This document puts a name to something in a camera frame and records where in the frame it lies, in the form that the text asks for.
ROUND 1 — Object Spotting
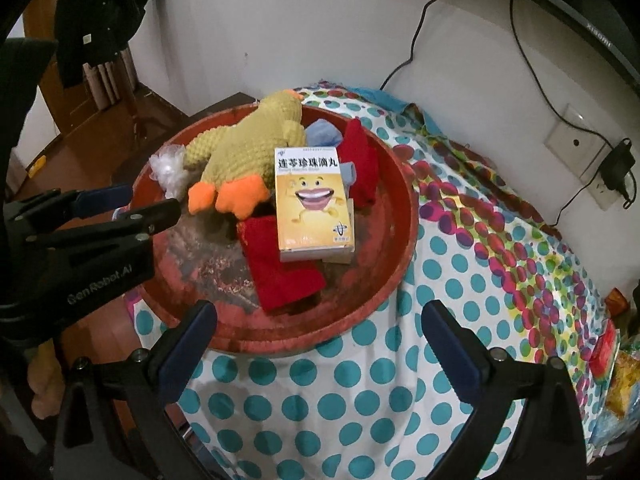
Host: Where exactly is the light blue sock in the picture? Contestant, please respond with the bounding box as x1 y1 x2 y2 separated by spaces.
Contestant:
305 119 346 148

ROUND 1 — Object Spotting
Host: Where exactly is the red sock with gold trim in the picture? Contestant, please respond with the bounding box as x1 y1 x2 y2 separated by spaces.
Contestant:
236 216 326 313

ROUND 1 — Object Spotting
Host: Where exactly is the white sock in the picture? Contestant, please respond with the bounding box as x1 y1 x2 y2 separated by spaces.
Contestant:
148 144 187 198

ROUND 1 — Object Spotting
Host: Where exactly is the person's left hand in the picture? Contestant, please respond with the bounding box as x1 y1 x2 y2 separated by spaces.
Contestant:
27 340 66 418

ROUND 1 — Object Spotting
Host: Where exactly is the red round tray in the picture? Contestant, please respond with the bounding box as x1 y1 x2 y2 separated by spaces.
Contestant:
127 102 420 358

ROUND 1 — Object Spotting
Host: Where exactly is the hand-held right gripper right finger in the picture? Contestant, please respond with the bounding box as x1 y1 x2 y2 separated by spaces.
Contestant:
421 300 586 480

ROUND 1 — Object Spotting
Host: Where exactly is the orange snack bag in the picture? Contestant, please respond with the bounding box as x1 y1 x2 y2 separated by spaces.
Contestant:
605 287 628 318

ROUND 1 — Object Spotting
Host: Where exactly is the polka dot tablecloth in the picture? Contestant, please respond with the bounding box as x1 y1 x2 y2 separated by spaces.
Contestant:
122 85 618 480

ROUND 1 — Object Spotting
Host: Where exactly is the yellow snack bag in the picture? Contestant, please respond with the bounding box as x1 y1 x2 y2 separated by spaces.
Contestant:
602 350 640 421

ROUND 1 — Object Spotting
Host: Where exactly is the brown wooden door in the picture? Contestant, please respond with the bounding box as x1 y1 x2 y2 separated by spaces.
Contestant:
22 0 71 141

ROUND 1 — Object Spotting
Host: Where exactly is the yellow medicine box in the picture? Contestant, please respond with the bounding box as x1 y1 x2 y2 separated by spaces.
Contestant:
274 146 355 263

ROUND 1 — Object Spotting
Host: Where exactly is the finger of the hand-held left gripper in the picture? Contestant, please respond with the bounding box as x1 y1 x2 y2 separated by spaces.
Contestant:
4 184 134 237
30 198 182 252

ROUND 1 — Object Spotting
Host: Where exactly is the red and green box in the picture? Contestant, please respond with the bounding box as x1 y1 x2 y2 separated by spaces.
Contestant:
590 320 621 386

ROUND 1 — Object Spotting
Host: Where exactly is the black monitor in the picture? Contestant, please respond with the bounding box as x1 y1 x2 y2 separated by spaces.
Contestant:
450 0 640 101

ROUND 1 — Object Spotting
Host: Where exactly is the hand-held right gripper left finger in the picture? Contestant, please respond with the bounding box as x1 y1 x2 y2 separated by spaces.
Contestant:
52 300 218 480

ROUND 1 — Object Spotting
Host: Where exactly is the yellow plush duck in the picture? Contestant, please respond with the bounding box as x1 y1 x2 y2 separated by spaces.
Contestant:
182 89 307 221

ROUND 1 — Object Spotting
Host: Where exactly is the black power adapter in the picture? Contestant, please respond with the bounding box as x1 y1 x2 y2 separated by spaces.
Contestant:
600 139 637 208

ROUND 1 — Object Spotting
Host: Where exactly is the beige box with code label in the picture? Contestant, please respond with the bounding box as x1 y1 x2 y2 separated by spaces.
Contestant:
322 197 357 265

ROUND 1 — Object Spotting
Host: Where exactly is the thin black cable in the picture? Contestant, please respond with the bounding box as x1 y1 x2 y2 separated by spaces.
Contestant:
380 0 471 91
550 180 601 228
510 0 621 146

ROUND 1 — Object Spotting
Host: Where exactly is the dark hanging jacket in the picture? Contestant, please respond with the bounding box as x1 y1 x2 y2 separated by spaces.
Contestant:
55 0 162 90

